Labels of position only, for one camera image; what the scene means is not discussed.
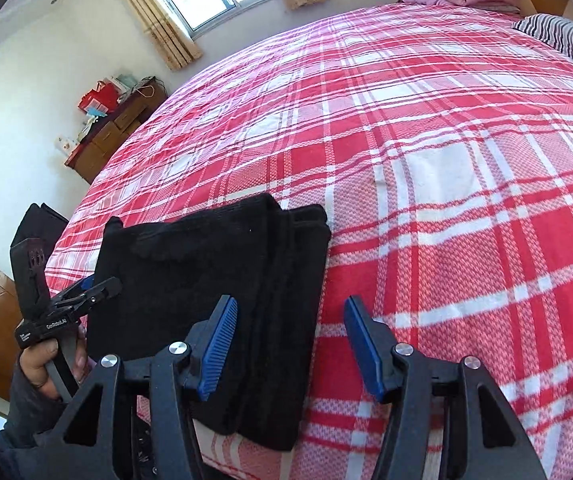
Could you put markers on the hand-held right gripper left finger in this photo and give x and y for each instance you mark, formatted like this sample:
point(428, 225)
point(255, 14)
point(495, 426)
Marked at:
point(219, 345)

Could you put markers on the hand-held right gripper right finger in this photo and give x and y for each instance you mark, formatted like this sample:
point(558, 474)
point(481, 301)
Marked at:
point(364, 345)

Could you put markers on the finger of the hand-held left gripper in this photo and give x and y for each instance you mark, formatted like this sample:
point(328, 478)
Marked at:
point(109, 287)
point(74, 294)

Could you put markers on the black pants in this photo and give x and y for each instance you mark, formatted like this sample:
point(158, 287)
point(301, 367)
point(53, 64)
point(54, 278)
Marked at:
point(191, 260)

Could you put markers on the person's left forearm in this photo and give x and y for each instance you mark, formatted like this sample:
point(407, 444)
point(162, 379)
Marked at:
point(21, 420)

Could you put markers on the person's left hand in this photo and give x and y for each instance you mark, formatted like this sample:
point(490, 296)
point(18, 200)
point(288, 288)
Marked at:
point(34, 360)

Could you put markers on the black upright bag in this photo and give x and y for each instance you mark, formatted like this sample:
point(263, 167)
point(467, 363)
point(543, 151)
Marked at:
point(41, 225)

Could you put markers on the wooden desk with drawers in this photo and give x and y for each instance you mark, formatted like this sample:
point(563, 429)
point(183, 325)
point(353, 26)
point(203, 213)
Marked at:
point(106, 145)

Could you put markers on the light blue flat box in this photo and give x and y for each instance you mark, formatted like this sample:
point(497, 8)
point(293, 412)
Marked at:
point(97, 111)

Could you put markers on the red gift bag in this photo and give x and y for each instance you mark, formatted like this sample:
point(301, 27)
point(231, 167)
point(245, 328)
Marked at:
point(99, 97)

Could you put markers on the red plaid bedsheet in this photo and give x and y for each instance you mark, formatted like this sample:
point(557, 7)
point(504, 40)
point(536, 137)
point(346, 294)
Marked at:
point(416, 160)

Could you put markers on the teal box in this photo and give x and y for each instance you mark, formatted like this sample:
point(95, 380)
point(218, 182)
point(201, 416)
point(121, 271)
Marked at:
point(126, 81)

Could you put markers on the long beige patterned curtain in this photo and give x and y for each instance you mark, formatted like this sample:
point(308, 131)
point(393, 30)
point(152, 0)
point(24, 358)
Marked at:
point(156, 25)

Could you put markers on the grey striped pillow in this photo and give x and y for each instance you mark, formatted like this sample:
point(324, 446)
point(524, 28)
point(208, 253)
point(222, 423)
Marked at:
point(566, 35)

